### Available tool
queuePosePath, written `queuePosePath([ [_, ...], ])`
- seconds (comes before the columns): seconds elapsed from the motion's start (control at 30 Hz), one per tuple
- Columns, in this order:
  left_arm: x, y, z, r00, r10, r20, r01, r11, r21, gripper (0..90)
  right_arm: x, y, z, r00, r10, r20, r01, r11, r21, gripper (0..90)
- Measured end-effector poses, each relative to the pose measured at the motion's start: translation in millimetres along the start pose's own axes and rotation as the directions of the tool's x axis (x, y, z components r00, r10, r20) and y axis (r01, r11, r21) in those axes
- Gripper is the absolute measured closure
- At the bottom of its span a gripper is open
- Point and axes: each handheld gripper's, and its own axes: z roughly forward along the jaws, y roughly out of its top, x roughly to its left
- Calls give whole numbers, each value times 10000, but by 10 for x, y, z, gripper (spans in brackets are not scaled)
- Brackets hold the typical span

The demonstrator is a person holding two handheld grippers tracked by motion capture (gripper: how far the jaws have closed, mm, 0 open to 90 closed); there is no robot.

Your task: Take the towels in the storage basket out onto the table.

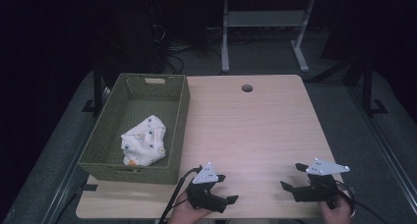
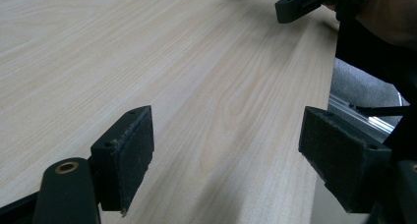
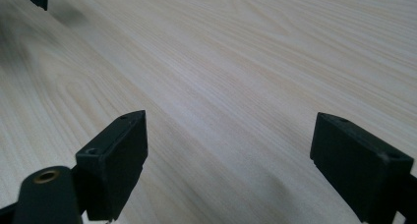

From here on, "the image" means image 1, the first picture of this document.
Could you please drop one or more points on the black table clamp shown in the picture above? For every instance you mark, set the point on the black table clamp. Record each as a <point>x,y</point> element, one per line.
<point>89,187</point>

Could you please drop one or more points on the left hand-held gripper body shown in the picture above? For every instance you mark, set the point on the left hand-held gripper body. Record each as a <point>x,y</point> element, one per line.
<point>206,176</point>

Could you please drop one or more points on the green woven basket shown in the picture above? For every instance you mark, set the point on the green woven basket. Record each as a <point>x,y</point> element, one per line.
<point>108,148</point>

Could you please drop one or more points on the person's left hand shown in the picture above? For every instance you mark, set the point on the person's left hand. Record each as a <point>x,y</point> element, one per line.
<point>183,215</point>

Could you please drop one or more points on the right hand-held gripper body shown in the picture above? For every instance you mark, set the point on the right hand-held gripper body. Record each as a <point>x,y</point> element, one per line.
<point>323,167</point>

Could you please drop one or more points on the grey metal table frame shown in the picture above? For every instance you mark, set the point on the grey metal table frame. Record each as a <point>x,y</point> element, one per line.
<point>262,18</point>

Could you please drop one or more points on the black metal stand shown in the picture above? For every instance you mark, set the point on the black metal stand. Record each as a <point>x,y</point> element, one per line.
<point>368,86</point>
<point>97,89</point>

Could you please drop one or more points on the person's right hand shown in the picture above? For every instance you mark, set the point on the person's right hand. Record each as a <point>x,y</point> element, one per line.
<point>339,214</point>

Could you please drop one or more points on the white printed cloth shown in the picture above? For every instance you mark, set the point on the white printed cloth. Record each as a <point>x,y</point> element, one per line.
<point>144,145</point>

